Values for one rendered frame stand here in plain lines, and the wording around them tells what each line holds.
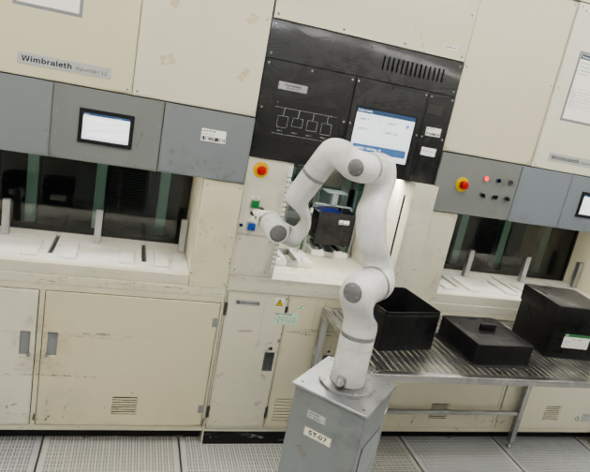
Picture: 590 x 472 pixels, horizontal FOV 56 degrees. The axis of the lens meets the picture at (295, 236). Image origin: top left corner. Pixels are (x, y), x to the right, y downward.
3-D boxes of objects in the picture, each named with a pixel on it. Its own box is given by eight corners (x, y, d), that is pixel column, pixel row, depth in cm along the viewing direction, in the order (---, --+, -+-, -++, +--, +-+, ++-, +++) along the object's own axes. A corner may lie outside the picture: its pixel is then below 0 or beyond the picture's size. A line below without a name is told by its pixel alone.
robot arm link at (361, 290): (381, 337, 189) (397, 272, 183) (355, 352, 173) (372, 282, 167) (350, 324, 195) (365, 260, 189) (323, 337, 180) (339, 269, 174)
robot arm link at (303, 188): (340, 182, 198) (293, 241, 212) (302, 161, 192) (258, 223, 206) (343, 195, 190) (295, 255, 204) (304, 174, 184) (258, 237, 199)
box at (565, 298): (543, 357, 249) (560, 305, 242) (508, 329, 276) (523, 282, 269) (597, 362, 255) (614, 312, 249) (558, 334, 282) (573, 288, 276)
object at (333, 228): (308, 249, 295) (320, 192, 287) (298, 238, 313) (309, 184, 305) (350, 254, 302) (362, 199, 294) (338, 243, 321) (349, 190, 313)
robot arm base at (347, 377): (360, 405, 179) (373, 354, 174) (310, 381, 187) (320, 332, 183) (381, 384, 195) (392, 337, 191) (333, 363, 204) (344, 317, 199)
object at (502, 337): (472, 367, 224) (480, 338, 220) (435, 333, 250) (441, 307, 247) (530, 368, 233) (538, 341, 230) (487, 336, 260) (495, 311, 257)
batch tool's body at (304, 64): (201, 450, 259) (275, 17, 211) (186, 352, 347) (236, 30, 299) (371, 449, 286) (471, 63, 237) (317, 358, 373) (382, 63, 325)
